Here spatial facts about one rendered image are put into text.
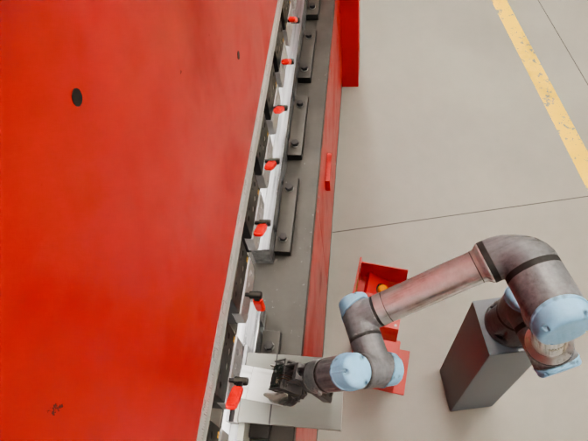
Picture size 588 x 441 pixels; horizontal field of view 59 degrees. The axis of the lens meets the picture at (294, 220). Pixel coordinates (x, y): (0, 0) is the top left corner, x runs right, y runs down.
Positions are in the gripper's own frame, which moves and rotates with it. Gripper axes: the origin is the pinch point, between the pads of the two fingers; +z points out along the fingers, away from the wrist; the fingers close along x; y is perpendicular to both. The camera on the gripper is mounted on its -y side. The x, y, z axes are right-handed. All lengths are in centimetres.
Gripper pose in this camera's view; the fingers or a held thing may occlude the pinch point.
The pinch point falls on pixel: (276, 387)
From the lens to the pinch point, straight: 140.8
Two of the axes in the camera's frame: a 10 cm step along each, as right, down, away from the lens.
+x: -2.1, 8.4, -5.0
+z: -5.5, 3.3, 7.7
